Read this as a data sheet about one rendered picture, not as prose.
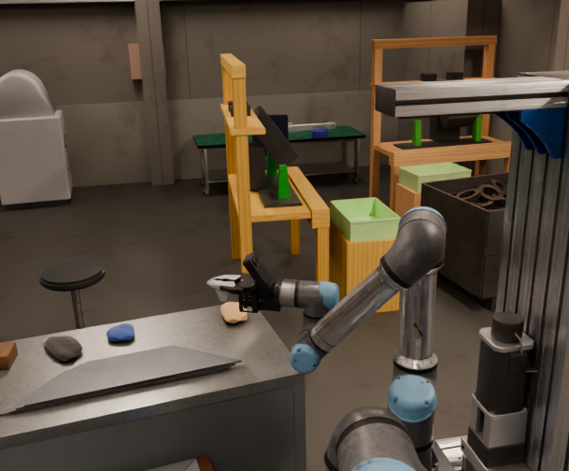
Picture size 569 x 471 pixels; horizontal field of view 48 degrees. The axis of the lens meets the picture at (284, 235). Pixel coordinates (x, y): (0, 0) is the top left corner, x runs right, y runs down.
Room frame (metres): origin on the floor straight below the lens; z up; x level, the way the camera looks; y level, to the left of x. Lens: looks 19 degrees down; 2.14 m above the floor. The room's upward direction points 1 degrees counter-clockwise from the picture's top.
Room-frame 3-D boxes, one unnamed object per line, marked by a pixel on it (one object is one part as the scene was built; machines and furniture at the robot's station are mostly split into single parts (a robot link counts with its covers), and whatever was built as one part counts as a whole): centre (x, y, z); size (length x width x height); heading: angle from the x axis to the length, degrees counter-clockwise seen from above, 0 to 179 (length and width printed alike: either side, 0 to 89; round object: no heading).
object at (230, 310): (2.21, 0.20, 1.07); 0.16 x 0.10 x 0.04; 10
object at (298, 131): (8.25, 0.04, 0.39); 2.18 x 0.85 x 0.77; 101
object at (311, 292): (1.54, -0.09, 1.43); 0.11 x 0.08 x 0.09; 75
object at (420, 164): (6.29, -1.72, 0.94); 1.40 x 1.25 x 1.89; 101
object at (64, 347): (1.97, 0.78, 1.06); 0.20 x 0.10 x 0.03; 39
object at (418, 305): (1.48, -0.34, 1.41); 0.15 x 0.12 x 0.55; 165
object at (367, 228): (4.98, -0.17, 0.92); 1.43 x 1.27 x 1.85; 5
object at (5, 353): (1.90, 0.96, 1.07); 0.10 x 0.06 x 0.05; 5
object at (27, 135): (7.73, 3.06, 0.80); 0.87 x 0.71 x 1.61; 101
